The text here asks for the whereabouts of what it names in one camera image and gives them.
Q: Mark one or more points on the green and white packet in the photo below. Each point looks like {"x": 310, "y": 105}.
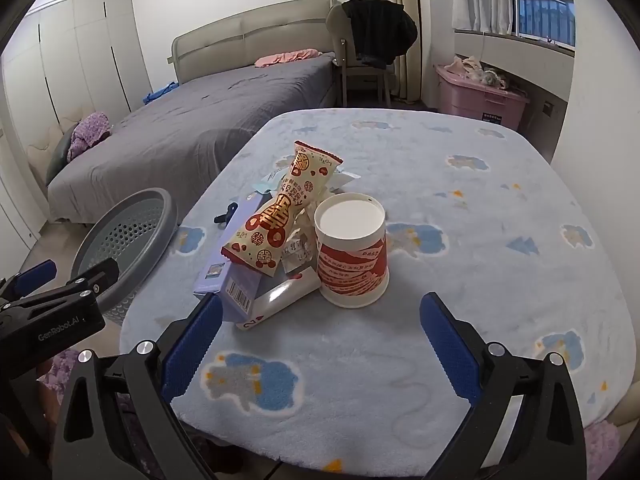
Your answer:
{"x": 272, "y": 176}

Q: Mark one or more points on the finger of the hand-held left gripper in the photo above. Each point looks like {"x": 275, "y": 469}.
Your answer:
{"x": 97, "y": 275}
{"x": 35, "y": 272}

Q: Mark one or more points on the beige chair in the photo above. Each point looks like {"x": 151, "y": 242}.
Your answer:
{"x": 362, "y": 77}

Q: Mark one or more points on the pink cloth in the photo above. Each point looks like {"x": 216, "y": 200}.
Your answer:
{"x": 287, "y": 57}

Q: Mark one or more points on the black clip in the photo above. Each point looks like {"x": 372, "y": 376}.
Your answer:
{"x": 227, "y": 214}

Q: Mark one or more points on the wall socket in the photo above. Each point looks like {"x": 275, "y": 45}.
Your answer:
{"x": 548, "y": 108}

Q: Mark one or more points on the blue barcode carton box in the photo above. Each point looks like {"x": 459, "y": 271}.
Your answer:
{"x": 240, "y": 297}

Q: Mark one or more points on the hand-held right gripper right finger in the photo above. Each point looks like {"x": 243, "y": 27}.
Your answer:
{"x": 450, "y": 345}

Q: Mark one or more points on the grey perforated plastic basket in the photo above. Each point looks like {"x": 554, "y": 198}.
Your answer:
{"x": 125, "y": 240}

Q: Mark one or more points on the purple fuzzy blanket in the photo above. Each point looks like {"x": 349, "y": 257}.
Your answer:
{"x": 90, "y": 132}

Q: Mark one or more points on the white wardrobe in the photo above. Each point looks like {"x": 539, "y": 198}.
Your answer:
{"x": 75, "y": 60}

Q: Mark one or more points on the small clear wrapper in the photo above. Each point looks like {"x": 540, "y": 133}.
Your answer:
{"x": 297, "y": 252}

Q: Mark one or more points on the light blue printed blanket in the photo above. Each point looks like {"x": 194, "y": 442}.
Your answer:
{"x": 450, "y": 260}

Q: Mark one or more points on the light purple carton box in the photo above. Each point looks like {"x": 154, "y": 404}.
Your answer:
{"x": 215, "y": 272}

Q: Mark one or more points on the blue cloth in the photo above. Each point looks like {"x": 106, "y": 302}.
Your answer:
{"x": 160, "y": 92}

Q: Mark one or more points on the bed with grey sheet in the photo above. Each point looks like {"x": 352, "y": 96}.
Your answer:
{"x": 190, "y": 120}

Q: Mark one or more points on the pile of clothes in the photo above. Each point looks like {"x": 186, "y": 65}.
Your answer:
{"x": 482, "y": 76}

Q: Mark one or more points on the window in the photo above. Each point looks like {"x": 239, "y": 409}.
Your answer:
{"x": 545, "y": 12}

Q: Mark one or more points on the beige bed headboard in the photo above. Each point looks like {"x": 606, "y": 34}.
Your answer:
{"x": 250, "y": 27}

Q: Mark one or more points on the pink storage bin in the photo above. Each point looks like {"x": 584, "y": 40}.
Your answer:
{"x": 475, "y": 102}

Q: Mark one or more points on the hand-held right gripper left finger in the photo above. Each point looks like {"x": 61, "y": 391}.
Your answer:
{"x": 192, "y": 345}

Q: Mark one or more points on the red and white snack packet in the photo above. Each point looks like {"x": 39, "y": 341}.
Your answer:
{"x": 280, "y": 215}

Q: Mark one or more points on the dark grey cushion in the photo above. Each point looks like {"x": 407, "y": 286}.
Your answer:
{"x": 60, "y": 155}

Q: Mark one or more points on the white and red paper cup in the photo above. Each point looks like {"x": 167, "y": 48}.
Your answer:
{"x": 350, "y": 265}

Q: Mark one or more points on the black jacket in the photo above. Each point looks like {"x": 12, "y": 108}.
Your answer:
{"x": 382, "y": 27}

